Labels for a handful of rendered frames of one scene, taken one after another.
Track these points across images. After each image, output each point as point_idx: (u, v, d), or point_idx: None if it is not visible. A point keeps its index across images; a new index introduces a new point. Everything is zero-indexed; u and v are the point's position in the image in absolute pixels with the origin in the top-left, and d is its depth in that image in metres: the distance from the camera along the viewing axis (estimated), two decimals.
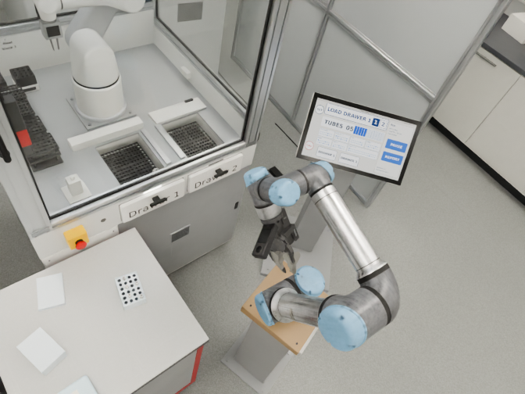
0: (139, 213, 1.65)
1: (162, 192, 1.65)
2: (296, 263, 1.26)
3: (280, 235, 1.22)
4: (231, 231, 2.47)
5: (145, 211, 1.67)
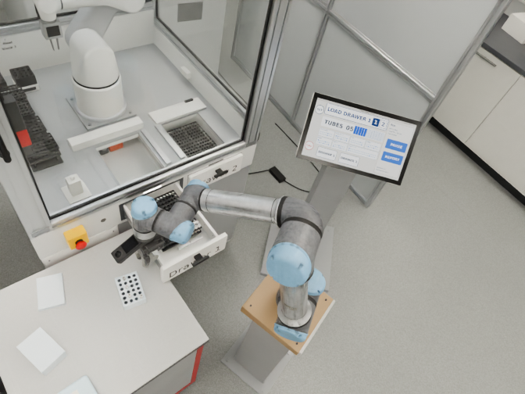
0: (179, 272, 1.53)
1: (205, 249, 1.53)
2: (150, 263, 1.42)
3: (144, 248, 1.32)
4: (231, 231, 2.47)
5: (185, 269, 1.55)
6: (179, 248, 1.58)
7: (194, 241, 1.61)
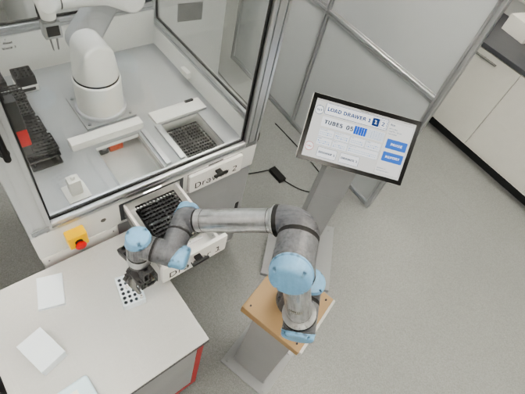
0: (179, 272, 1.53)
1: (205, 249, 1.53)
2: (133, 288, 1.39)
3: (130, 268, 1.31)
4: None
5: (185, 269, 1.55)
6: None
7: (194, 241, 1.61)
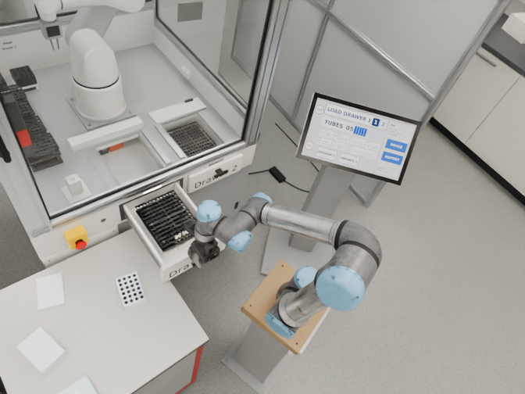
0: (179, 272, 1.53)
1: None
2: (194, 262, 1.47)
3: (194, 241, 1.39)
4: None
5: (185, 269, 1.55)
6: (179, 248, 1.58)
7: (194, 241, 1.61)
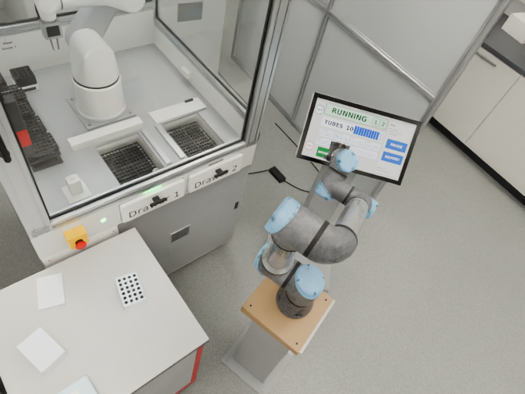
0: (139, 213, 1.65)
1: (162, 192, 1.65)
2: None
3: None
4: (231, 231, 2.47)
5: (145, 211, 1.67)
6: None
7: None
